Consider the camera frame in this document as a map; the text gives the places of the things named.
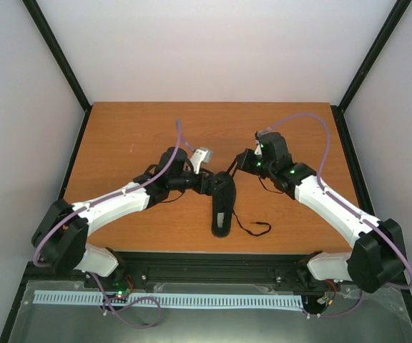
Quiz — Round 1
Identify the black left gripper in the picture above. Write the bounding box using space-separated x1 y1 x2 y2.
170 167 230 197

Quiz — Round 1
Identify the black canvas sneaker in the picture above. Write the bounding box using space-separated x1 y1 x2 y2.
211 171 236 238

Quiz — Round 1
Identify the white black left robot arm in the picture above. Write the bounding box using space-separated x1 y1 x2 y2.
31 147 215 288

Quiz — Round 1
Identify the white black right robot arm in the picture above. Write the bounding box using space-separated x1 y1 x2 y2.
235 132 409 293

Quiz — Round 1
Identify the green lit controller board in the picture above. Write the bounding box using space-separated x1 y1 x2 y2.
105 288 132 304

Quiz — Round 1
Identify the right small wiring board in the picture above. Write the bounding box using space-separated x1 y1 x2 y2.
316 291 337 308

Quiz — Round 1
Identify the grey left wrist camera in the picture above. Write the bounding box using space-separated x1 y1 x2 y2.
190 147 212 174

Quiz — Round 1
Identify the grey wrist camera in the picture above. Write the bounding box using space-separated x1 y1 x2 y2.
255 130 270 141
190 147 212 174

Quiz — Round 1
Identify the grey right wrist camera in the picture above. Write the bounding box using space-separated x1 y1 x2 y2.
255 130 270 141

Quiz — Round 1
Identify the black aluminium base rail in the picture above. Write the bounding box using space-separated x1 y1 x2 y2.
23 251 339 296

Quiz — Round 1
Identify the light blue slotted cable duct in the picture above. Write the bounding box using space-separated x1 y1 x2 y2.
32 290 303 311

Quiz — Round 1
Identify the black right frame post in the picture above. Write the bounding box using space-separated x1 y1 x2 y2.
337 0 412 111

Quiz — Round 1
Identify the black frame post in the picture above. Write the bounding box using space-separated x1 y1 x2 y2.
337 0 412 111
21 0 93 113

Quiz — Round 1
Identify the black left frame post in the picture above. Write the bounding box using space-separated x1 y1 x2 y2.
21 0 93 113

